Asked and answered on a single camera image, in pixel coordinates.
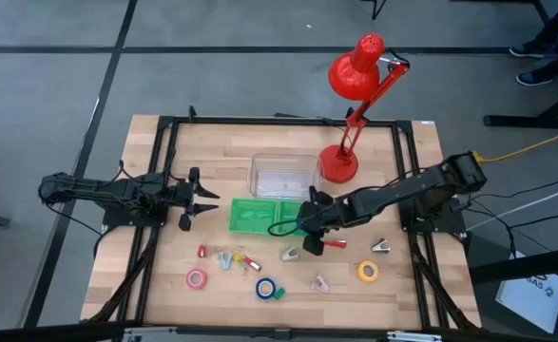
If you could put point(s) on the red mini stapler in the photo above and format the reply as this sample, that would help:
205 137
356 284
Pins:
202 252

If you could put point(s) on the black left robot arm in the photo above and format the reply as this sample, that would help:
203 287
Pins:
93 187

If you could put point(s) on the red stapler with silver plate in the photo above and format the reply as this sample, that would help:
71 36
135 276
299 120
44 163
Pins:
252 264

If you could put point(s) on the black furniture leg frame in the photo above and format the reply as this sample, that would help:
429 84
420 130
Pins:
521 121

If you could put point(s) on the yellow green mini stapler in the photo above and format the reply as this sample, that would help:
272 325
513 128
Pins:
237 258

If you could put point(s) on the black clamp knob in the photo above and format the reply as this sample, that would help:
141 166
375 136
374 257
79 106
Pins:
192 113
350 113

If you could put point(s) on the slim red stapler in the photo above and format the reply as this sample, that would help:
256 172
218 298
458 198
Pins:
338 244

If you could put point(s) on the black cart frame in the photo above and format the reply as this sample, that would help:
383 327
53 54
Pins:
521 268

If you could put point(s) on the black crossbar with silver brackets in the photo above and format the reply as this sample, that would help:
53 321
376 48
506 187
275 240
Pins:
45 332

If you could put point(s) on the pink staple remover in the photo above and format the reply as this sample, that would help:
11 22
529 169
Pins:
320 285

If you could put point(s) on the red desk lamp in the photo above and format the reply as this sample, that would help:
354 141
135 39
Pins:
354 76

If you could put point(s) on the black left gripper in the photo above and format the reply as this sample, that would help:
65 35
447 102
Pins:
181 194

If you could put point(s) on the white printed sheet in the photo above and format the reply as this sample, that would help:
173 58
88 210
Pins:
530 299

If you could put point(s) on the black aluminium table frame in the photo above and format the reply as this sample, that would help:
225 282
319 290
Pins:
259 120

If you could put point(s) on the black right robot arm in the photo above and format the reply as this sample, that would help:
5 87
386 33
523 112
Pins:
402 190

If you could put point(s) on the yellow tape roll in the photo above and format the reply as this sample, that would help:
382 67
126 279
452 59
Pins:
359 271

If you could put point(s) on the blue tape roll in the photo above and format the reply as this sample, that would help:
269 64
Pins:
257 288

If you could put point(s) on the pink tape roll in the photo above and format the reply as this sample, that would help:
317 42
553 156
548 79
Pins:
188 279

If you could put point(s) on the person's shoe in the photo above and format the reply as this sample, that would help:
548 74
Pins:
528 49
532 78

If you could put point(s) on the black stand leg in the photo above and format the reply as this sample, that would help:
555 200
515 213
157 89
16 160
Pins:
376 9

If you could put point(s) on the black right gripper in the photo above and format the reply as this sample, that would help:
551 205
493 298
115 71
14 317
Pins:
319 214

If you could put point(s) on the clear plastic container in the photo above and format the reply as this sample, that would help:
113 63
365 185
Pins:
283 183

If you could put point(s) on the green plastic basket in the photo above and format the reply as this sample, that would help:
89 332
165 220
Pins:
252 216
288 211

